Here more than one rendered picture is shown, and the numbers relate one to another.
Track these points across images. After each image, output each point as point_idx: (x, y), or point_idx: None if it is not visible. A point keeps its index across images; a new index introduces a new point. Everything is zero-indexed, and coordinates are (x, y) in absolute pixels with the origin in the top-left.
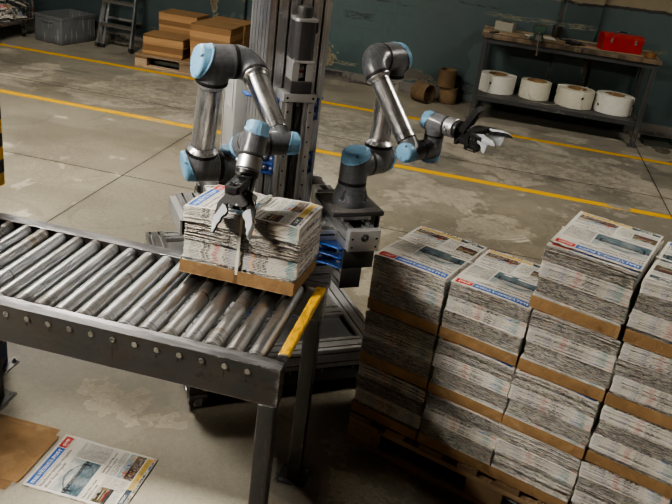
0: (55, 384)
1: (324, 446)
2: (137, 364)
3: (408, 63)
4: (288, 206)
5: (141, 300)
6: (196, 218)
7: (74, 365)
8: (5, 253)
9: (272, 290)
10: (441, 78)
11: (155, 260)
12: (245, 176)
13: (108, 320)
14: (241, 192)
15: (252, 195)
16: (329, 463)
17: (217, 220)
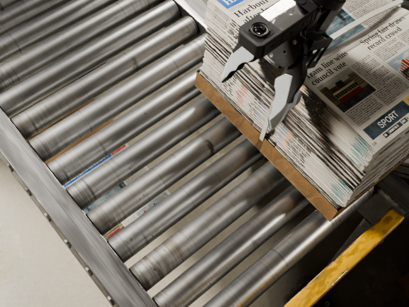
0: (145, 67)
1: (366, 279)
2: (58, 232)
3: None
4: (408, 53)
5: (109, 127)
6: (221, 30)
7: (174, 49)
8: None
9: (304, 194)
10: None
11: (197, 33)
12: (308, 3)
13: (37, 156)
14: (272, 50)
15: (311, 45)
16: (358, 306)
17: (232, 67)
